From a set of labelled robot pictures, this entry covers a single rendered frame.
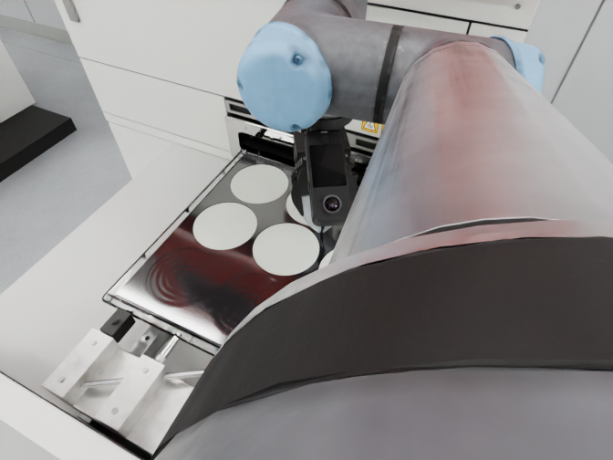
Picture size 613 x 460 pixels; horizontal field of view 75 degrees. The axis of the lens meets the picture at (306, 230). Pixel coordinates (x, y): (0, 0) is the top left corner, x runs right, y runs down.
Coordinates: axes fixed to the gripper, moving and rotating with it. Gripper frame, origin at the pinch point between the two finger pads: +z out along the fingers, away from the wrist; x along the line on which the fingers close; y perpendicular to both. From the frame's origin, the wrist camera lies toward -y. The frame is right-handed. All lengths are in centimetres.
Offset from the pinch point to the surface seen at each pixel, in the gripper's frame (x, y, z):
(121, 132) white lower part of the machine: 42, 46, 11
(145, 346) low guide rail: 26.0, -13.3, 6.3
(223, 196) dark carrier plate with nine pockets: 15.3, 10.1, 1.2
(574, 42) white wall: -123, 119, 29
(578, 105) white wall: -135, 111, 55
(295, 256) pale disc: 4.5, -3.7, 1.3
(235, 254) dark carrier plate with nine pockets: 13.1, -2.4, 1.3
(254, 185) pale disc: 10.2, 12.3, 1.3
